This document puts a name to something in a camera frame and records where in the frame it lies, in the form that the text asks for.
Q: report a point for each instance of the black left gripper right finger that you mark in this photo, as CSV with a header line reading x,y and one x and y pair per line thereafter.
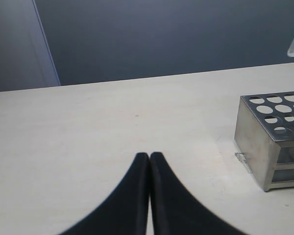
x,y
175,211

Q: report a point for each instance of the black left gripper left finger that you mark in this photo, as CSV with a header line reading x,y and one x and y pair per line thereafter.
x,y
125,210

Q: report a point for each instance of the steel test tube rack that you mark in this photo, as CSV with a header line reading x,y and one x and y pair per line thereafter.
x,y
264,134

